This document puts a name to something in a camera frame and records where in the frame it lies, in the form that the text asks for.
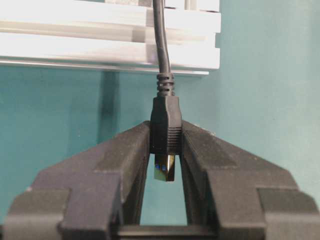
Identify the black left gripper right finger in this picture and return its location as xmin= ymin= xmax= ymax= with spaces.
xmin=180 ymin=121 xmax=320 ymax=240

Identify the black left gripper triangular left finger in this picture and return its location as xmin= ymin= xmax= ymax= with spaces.
xmin=2 ymin=121 xmax=150 ymax=240

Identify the black USB cable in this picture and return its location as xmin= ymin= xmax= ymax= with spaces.
xmin=149 ymin=0 xmax=182 ymax=183

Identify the aluminium extrusion frame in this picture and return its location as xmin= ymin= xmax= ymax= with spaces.
xmin=0 ymin=0 xmax=222 ymax=76

